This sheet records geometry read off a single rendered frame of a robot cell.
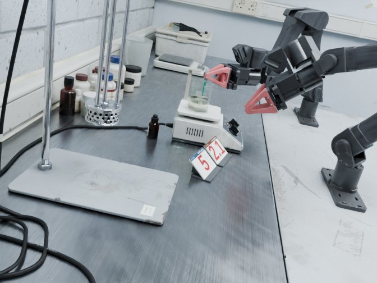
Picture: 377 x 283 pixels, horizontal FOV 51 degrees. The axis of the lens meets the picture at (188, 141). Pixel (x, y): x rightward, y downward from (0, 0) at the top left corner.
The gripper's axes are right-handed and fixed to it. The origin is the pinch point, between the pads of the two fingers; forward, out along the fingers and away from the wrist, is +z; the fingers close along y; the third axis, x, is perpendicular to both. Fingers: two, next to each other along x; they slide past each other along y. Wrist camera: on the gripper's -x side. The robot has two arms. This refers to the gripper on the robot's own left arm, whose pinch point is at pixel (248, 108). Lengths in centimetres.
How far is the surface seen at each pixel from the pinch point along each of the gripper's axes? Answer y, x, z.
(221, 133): 1.2, 2.7, 9.4
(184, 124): 1.4, -4.3, 17.0
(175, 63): -90, -13, 30
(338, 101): -150, 63, -37
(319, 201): 18.7, 22.5, -6.2
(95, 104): 34.6, -23.1, 20.5
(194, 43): -114, -15, 20
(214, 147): 6.5, 3.4, 11.9
